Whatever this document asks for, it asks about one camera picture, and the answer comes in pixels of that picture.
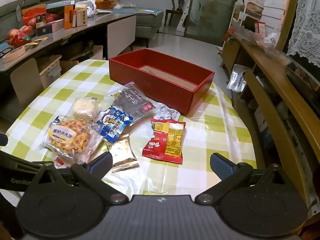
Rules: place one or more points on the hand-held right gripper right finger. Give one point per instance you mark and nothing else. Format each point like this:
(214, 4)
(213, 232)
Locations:
(222, 166)

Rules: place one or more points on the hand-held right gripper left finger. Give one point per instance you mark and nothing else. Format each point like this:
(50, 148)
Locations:
(102, 163)

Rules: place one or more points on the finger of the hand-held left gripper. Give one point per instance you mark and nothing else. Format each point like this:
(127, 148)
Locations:
(3, 140)
(15, 162)

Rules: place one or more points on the gold snack packet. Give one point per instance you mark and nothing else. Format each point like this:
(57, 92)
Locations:
(123, 155)

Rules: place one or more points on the red white snack packet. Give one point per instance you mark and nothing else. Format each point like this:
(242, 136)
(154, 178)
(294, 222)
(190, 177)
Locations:
(60, 162)

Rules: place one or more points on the clear waffle packet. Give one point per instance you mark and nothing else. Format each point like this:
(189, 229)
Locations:
(70, 135)

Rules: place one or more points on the small cake packet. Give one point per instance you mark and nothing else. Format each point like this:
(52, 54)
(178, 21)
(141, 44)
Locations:
(83, 108)

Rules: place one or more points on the red yellow snack packet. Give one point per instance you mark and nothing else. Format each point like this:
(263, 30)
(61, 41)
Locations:
(162, 142)

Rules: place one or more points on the dark jerky packet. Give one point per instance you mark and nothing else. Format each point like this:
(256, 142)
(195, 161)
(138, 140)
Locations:
(132, 102)

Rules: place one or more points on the white spicy strip packet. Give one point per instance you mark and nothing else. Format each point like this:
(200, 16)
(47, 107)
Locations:
(166, 112)

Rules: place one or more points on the red box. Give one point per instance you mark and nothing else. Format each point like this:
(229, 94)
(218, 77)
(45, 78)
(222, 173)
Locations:
(150, 87)

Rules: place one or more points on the blue white snack packet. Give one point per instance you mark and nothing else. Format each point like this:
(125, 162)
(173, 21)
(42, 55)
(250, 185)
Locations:
(113, 123)

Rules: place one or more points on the green checkered tablecloth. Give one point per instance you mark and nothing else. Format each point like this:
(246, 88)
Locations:
(82, 85)

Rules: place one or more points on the beige storage bin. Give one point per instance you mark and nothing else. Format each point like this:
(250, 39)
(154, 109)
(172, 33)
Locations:
(50, 70)

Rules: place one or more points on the tape roll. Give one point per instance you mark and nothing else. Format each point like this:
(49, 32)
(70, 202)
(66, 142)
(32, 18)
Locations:
(15, 55)

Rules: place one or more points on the cardboard box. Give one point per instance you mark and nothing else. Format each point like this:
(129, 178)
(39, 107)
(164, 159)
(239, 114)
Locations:
(68, 66)

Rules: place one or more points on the yellow sachet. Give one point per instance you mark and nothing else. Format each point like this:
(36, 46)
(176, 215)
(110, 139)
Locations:
(41, 39)
(30, 44)

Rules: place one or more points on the red apple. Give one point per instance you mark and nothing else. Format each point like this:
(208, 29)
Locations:
(12, 34)
(32, 22)
(26, 29)

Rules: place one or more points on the wooden shelf unit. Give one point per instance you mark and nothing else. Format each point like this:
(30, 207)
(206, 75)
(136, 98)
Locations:
(275, 62)

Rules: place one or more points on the dark flat carton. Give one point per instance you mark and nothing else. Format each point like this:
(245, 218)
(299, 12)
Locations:
(50, 27)

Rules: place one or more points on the grey sideboard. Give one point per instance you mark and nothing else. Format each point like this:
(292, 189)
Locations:
(120, 37)

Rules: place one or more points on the red plastic bag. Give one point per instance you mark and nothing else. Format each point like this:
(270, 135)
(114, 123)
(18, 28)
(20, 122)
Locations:
(32, 13)

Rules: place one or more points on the red carton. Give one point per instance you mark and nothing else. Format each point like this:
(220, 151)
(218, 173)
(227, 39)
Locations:
(53, 17)

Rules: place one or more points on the clear plastic bag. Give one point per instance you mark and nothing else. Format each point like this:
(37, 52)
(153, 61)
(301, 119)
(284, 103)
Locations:
(270, 40)

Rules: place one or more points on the orange carton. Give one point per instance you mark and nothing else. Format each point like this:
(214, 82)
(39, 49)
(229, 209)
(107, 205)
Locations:
(68, 17)

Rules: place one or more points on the cream carton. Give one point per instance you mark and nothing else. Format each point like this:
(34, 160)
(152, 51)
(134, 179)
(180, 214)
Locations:
(81, 18)

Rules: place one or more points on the grey sofa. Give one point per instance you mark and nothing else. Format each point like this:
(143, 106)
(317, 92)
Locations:
(147, 25)

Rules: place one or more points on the grey blue flat box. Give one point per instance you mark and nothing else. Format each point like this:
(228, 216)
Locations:
(60, 4)

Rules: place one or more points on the white stand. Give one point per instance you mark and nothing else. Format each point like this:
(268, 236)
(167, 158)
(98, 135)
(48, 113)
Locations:
(181, 22)

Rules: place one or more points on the glass door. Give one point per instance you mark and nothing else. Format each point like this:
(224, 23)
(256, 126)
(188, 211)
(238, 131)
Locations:
(212, 10)

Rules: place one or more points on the orange basket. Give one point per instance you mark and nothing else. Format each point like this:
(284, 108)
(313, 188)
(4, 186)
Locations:
(106, 3)

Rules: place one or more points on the white lace curtain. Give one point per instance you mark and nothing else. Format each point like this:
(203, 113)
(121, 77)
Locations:
(307, 25)

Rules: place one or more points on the dark wooden chair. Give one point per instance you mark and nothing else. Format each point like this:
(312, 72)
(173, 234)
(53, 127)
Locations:
(178, 1)

